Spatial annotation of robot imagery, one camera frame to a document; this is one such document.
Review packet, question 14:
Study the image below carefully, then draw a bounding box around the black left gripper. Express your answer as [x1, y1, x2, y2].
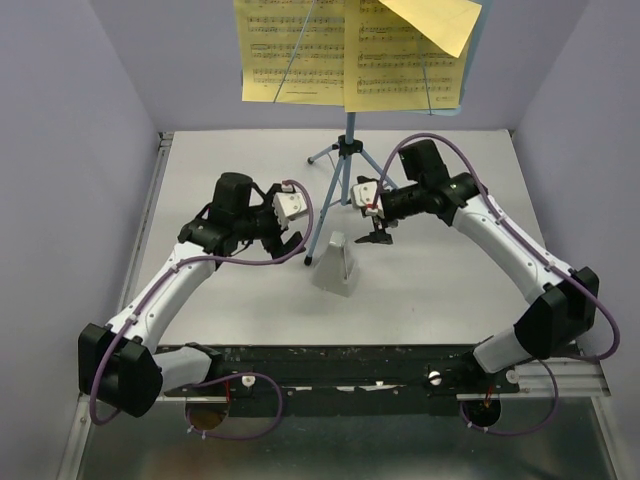
[234, 184, 306, 263]

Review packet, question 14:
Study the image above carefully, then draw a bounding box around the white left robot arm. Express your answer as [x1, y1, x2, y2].
[78, 172, 313, 425]

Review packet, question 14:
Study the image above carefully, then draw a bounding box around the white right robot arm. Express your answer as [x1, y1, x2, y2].
[351, 140, 599, 392]

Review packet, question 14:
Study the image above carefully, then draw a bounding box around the light blue music stand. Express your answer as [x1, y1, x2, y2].
[239, 0, 469, 266]

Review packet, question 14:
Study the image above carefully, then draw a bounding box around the yellow right sheet music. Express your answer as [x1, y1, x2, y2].
[343, 1, 469, 113]

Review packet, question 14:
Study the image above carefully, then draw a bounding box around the yellow sheet music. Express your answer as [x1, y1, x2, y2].
[233, 0, 345, 106]
[343, 1, 469, 113]

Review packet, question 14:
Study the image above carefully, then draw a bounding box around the yellow left sheet music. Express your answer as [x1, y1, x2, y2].
[233, 0, 345, 106]

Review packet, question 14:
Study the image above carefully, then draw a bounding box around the plain yellow paper sheet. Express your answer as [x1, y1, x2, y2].
[381, 0, 482, 58]

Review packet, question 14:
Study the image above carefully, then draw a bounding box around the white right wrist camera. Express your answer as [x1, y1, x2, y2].
[350, 181, 384, 218]

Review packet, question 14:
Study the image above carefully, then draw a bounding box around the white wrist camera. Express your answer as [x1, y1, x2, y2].
[350, 181, 384, 218]
[272, 184, 308, 230]

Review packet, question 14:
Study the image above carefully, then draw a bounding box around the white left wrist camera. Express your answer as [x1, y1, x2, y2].
[272, 184, 308, 230]

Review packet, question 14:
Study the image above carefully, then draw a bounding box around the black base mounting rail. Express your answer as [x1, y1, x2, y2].
[168, 345, 520, 417]

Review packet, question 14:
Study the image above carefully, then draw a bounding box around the aluminium frame rail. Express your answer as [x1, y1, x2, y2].
[54, 130, 175, 480]

